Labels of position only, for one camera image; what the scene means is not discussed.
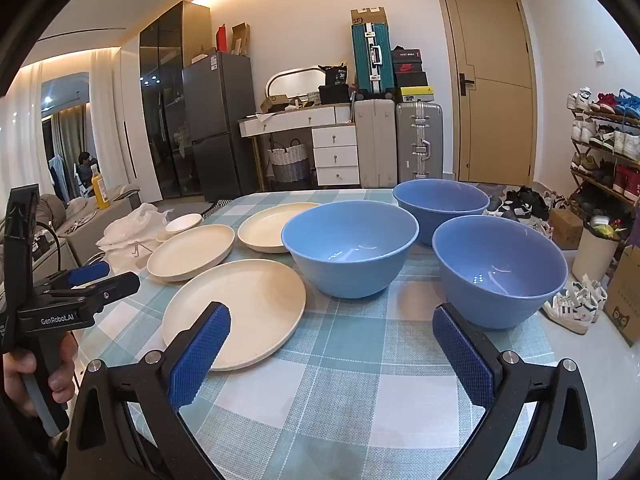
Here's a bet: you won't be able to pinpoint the blue bowl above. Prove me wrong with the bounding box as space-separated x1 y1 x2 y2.
281 206 420 300
432 215 569 331
392 179 491 247

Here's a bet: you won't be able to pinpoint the white vanity desk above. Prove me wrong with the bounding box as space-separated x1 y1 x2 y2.
239 105 361 188

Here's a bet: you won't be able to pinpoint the large open cardboard box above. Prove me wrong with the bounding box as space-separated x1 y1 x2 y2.
602 245 640 348

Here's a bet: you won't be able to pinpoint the beige suitcase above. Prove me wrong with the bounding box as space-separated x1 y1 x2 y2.
354 99 398 188

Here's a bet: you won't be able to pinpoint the silver suitcase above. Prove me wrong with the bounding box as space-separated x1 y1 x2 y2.
396 102 445 183

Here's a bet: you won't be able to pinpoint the pile of dark shoes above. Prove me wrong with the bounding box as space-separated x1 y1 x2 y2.
482 185 568 241

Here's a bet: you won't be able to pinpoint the white curtain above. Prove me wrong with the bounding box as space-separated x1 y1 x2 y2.
90 47 143 186

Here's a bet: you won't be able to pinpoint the grey fridge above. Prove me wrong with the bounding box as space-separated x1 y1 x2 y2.
181 51 258 196

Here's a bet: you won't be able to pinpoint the person's left forearm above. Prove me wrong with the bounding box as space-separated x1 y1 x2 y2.
0 395 71 480

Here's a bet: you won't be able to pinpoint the rows of assorted shoes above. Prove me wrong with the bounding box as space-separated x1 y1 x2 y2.
567 87 640 196

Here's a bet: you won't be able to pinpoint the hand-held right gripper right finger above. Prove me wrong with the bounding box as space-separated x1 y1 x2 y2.
432 302 598 480

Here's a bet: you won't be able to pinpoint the tan wooden door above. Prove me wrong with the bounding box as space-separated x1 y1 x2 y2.
432 0 538 183

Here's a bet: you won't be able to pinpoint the grey sofa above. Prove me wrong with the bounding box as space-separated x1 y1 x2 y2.
30 185 143 268

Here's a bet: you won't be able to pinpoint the black cable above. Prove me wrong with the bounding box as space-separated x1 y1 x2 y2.
30 220 63 281

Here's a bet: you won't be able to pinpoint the printed cardboard box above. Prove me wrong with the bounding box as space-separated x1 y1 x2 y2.
350 6 388 28

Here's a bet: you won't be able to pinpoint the wooden shoe rack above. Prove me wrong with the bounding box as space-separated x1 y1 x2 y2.
567 87 640 211

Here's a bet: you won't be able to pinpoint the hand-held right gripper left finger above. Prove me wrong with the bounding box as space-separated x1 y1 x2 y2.
65 301 232 480

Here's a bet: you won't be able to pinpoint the teal checked tablecloth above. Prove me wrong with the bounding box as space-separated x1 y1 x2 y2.
75 189 566 480

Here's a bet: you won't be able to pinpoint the white trash bin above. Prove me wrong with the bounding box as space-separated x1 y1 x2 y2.
571 216 626 286

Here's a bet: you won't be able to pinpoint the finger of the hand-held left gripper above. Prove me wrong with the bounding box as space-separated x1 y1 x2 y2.
50 272 141 312
34 261 111 292

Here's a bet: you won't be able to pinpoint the woven laundry basket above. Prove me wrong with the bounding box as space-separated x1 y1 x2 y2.
266 139 307 183

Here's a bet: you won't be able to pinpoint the black glass cabinet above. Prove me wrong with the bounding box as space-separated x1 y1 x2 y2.
139 1 211 201

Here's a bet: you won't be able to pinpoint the white green sneaker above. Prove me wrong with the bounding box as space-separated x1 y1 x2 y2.
565 275 608 323
539 292 593 335

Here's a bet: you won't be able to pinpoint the cream plate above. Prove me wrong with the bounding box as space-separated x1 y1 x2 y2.
146 224 236 282
237 202 323 254
162 259 307 372

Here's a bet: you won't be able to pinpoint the teal suitcase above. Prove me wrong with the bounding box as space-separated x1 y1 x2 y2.
351 22 393 100

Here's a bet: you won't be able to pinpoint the person's left hand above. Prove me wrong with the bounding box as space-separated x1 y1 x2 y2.
1 332 79 417

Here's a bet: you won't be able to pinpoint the white plastic bag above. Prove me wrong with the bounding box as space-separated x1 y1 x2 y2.
96 202 173 266

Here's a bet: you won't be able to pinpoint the yellow bottle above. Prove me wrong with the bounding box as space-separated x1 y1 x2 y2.
90 164 110 210

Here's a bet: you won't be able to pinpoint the black storage box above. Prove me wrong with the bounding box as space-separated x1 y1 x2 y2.
318 85 351 106

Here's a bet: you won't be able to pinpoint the tall cardboard box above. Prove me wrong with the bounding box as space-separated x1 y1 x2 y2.
230 22 251 57

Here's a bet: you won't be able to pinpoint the small brown cardboard box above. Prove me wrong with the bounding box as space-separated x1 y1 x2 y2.
548 207 585 250

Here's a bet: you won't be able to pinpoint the oval mirror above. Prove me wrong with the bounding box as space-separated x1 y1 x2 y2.
264 66 326 106

